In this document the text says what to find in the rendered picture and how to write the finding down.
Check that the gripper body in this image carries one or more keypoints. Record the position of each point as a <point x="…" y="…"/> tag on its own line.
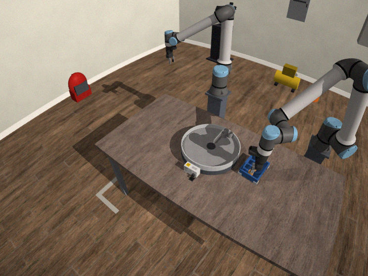
<point x="260" y="162"/>
<point x="170" y="51"/>

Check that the bronze bushing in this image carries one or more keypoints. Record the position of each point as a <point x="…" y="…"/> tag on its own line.
<point x="250" y="172"/>

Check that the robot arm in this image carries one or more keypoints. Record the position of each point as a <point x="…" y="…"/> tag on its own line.
<point x="316" y="89"/>
<point x="225" y="43"/>

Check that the blue crate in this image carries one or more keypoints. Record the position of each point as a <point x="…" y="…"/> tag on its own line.
<point x="244" y="169"/>

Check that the grey turntable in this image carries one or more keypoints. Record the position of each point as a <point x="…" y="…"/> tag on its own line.
<point x="201" y="155"/>

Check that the black cabinet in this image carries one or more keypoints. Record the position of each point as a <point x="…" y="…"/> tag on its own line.
<point x="215" y="43"/>

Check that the wooden table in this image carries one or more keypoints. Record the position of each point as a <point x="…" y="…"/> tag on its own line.
<point x="258" y="215"/>

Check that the white control box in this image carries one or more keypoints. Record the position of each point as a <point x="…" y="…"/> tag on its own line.
<point x="191" y="167"/>

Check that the yellow cart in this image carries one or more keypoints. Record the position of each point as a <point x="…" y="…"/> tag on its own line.
<point x="287" y="79"/>

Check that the red welding helmet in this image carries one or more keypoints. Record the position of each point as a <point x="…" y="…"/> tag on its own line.
<point x="79" y="87"/>

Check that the grey electrical panel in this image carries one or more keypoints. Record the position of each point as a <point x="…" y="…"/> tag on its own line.
<point x="299" y="10"/>

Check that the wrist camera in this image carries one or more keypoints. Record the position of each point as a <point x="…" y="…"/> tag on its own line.
<point x="253" y="150"/>

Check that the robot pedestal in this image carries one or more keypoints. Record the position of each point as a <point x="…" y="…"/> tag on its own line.
<point x="214" y="105"/>
<point x="314" y="155"/>

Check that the grey wall cabinet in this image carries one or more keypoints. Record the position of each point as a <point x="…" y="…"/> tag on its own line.
<point x="363" y="31"/>

